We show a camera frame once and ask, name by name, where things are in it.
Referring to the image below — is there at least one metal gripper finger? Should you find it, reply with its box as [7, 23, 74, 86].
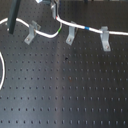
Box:
[51, 0, 59, 19]

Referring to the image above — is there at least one left metal cable clip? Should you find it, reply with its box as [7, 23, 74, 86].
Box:
[24, 21, 41, 44]

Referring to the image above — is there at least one metal cable clip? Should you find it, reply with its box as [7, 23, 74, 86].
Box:
[24, 21, 41, 44]
[66, 26, 77, 45]
[100, 26, 111, 52]

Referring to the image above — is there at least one middle metal cable clip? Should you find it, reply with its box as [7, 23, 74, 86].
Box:
[66, 26, 77, 45]

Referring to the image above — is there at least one dark vertical post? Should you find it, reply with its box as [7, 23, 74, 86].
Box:
[7, 0, 21, 34]

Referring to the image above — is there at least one right metal cable clip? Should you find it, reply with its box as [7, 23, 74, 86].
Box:
[100, 26, 111, 52]

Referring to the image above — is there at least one white cable loop left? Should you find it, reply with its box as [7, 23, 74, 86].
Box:
[0, 52, 7, 90]

